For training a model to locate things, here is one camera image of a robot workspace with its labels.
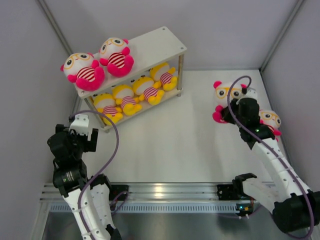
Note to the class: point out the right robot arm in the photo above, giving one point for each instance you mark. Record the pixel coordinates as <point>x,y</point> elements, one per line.
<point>292,204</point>

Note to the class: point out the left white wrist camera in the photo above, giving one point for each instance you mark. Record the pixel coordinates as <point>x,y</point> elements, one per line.
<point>79,126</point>

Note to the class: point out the yellow plush lower shelf right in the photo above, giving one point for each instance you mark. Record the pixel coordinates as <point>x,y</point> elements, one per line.
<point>163,75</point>

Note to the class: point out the pink plush with yellow glasses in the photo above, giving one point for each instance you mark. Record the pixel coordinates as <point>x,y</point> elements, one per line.
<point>220,97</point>

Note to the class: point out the pink plush on shelf top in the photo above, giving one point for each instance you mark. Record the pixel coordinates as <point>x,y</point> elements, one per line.
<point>83,70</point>

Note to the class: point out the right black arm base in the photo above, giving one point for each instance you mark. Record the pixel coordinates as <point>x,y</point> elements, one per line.
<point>227,192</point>

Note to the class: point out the white two-tier shelf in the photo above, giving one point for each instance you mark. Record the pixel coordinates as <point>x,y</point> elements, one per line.
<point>148,50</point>

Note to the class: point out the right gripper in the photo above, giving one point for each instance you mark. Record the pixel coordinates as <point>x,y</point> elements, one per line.
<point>226,111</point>

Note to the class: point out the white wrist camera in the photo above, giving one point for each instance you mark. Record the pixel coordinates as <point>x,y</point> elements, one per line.
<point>79,126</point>
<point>247,93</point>

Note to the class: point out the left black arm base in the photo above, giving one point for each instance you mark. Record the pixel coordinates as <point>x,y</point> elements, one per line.
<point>118,192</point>

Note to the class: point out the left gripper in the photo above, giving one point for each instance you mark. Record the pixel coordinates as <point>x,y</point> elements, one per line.
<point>89,146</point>

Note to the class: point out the aluminium front rail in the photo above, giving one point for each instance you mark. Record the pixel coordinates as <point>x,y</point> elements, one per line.
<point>184,191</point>

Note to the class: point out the yellow plush with black eyes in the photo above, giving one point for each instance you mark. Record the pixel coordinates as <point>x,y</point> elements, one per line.
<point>148,90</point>

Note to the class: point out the yellow plush striped shirt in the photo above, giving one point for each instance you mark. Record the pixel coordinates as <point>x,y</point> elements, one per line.
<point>125,97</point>

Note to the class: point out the yellow plush shelf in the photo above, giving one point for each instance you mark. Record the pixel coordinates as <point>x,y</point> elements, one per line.
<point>163,75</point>
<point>106,104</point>

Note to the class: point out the yellow plush lower shelf left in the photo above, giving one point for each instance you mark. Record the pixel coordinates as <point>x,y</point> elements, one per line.
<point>106,104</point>

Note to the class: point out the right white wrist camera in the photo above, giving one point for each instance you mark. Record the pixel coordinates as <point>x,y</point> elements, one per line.
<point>247,93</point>

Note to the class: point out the small black connector board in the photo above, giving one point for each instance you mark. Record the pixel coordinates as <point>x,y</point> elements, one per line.
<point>244,210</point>

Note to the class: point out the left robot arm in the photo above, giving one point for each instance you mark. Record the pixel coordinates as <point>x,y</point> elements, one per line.
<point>88,198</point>

